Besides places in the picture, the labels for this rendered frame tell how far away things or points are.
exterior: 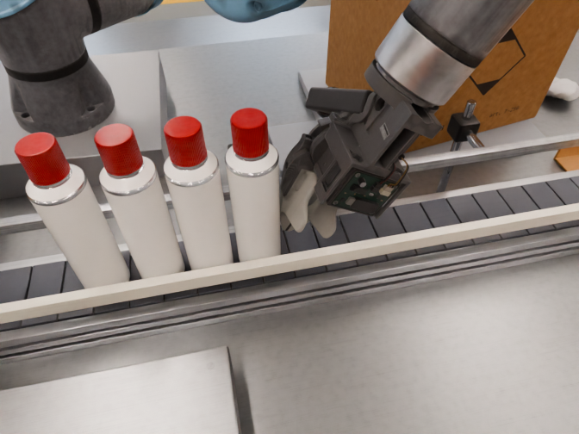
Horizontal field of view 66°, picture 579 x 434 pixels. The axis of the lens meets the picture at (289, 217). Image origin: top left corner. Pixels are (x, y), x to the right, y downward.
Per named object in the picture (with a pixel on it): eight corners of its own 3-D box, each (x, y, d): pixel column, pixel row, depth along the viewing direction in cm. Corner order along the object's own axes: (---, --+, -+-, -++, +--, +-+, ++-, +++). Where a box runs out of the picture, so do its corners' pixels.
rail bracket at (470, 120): (447, 221, 65) (483, 130, 53) (426, 188, 70) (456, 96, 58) (468, 218, 66) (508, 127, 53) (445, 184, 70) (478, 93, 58)
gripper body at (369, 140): (313, 208, 41) (395, 102, 34) (292, 149, 46) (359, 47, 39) (376, 224, 44) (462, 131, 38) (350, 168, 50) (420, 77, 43)
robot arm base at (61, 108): (9, 142, 67) (-24, 84, 59) (23, 85, 76) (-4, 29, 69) (114, 131, 70) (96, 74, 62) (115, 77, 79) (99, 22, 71)
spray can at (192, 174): (192, 287, 52) (152, 148, 37) (189, 251, 55) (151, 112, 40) (237, 278, 53) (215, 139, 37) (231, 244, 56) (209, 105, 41)
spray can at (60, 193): (84, 304, 50) (-6, 168, 35) (87, 267, 54) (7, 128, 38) (131, 296, 51) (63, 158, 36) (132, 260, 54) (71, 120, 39)
